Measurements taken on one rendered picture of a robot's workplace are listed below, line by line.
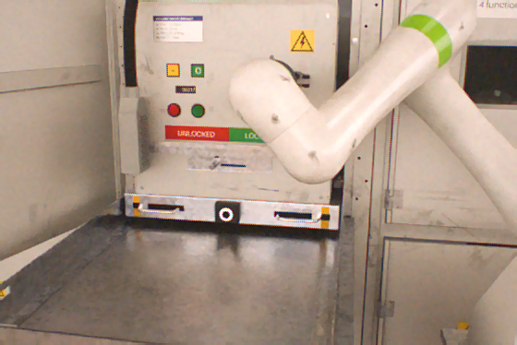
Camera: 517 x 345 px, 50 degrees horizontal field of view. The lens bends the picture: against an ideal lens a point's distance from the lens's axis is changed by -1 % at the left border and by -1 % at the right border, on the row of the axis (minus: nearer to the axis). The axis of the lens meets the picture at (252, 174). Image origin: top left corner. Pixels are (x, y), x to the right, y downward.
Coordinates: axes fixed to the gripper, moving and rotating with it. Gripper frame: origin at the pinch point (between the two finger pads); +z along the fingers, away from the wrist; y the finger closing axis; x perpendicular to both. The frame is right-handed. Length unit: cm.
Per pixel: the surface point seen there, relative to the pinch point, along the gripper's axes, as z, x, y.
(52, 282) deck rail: -34, -38, -41
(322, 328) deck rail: -42, -38, 12
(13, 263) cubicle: 16, -59, -84
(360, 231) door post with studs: 17.4, -42.2, 18.9
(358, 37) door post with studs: 17.8, 8.3, 15.8
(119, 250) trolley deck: -15, -38, -35
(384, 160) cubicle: 17.6, -22.3, 23.9
